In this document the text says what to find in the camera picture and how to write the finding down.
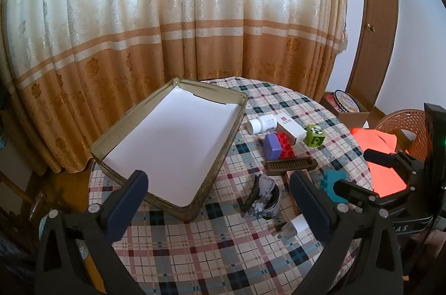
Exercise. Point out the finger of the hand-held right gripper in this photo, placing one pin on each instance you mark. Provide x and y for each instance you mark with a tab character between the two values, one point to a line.
386	159
352	190

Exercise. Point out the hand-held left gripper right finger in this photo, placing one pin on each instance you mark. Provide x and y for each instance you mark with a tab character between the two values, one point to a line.
310	201

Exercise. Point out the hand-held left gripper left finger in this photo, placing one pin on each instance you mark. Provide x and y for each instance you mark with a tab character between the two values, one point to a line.
130	194

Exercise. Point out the teal toy block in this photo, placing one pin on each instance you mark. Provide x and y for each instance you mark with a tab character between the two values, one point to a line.
327	183

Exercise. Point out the white charger plug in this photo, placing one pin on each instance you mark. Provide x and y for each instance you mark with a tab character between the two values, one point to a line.
292	228

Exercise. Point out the brown comb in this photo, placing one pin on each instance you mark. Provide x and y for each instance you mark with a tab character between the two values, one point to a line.
285	165

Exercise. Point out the red toy brick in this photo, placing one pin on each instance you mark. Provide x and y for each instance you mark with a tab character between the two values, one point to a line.
287	149

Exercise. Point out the green toy block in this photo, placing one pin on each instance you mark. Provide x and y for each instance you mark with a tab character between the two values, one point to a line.
313	136

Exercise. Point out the golden rectangular tin box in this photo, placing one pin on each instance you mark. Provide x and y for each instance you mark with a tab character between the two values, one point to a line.
195	208

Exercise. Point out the purple block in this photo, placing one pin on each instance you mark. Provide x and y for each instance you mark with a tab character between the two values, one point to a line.
271	147

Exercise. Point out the white red medicine box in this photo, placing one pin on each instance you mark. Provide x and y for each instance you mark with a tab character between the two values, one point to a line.
293	132

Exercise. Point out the white pill bottle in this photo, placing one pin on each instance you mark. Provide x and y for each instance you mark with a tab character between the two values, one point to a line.
261	125

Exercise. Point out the orange cloth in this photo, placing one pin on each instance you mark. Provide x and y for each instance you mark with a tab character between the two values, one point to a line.
376	139

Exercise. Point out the cardboard box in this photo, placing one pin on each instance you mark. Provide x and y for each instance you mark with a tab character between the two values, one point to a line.
355	117

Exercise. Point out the white paper lining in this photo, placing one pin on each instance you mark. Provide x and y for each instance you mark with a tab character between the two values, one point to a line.
174	141

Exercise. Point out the round cookie tin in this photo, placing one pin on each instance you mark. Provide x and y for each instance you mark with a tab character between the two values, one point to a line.
345	101

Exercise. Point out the plaid tablecloth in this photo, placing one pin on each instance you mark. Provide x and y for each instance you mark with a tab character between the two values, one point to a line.
216	246

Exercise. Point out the wooden chair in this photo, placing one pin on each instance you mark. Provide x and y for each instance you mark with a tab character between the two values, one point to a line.
21	192

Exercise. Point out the brown wooden door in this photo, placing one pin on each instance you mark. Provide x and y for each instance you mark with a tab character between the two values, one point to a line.
376	37

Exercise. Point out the curtain tieback tassel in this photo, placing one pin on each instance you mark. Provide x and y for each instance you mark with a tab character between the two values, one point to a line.
345	40

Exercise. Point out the cream orange curtain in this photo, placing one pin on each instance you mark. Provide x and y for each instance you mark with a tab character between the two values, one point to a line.
174	2

